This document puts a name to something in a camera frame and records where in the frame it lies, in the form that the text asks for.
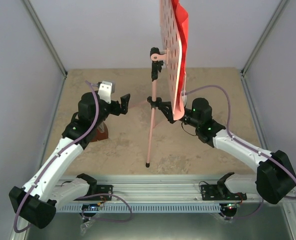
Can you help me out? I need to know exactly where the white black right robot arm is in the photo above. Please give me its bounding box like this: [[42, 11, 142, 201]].
[[180, 98, 296, 205]]

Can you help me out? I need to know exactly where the clear plastic metronome cover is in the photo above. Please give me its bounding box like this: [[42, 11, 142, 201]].
[[97, 122, 106, 133]]

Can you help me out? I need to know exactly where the pink music stand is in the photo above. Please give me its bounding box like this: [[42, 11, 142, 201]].
[[145, 0, 186, 168]]

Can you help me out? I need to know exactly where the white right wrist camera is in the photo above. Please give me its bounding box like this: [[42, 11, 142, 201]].
[[181, 91, 187, 107]]

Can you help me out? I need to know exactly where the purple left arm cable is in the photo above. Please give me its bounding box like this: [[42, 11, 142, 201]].
[[14, 80, 100, 233]]

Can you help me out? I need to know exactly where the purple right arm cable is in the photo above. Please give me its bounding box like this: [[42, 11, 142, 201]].
[[185, 85, 296, 200]]

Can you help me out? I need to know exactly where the aluminium left corner frame post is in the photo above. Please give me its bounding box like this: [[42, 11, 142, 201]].
[[21, 0, 68, 78]]

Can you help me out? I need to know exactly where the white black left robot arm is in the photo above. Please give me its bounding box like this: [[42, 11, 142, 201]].
[[9, 91, 130, 229]]

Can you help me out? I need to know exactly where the clear plastic bag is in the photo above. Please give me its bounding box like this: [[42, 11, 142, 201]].
[[80, 217, 97, 236]]

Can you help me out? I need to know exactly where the aluminium corner frame post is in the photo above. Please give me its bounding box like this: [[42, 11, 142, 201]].
[[21, 0, 68, 78], [240, 0, 290, 149]]

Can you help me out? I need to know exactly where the red paper sheet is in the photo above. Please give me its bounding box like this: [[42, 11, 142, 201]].
[[171, 0, 190, 78]]

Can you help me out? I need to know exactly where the grey slotted cable duct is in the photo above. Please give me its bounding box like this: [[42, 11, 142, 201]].
[[57, 202, 221, 214]]

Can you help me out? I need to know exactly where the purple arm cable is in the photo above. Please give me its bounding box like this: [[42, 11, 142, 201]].
[[185, 85, 296, 200], [14, 80, 100, 233]]

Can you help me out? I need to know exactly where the brown wooden metronome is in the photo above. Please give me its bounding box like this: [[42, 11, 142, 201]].
[[91, 125, 109, 143]]

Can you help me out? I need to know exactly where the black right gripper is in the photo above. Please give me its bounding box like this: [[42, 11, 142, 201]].
[[158, 101, 201, 129]]

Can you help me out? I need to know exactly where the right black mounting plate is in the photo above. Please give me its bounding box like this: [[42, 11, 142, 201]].
[[199, 184, 247, 201]]

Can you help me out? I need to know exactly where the aluminium right corner frame post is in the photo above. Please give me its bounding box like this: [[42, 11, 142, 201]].
[[240, 0, 290, 149]]

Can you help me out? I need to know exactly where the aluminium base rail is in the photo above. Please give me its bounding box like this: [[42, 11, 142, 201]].
[[55, 174, 296, 204]]

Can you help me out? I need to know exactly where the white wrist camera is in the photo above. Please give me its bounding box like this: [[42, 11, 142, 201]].
[[98, 81, 115, 104], [181, 91, 187, 107]]

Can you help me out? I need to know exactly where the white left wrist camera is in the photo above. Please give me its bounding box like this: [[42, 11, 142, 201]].
[[98, 81, 115, 104]]

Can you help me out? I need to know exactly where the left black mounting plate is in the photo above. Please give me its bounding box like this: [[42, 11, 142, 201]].
[[87, 184, 113, 202]]

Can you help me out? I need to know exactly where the black mounting plate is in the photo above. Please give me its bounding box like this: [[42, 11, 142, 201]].
[[87, 184, 113, 202], [199, 184, 247, 201]]

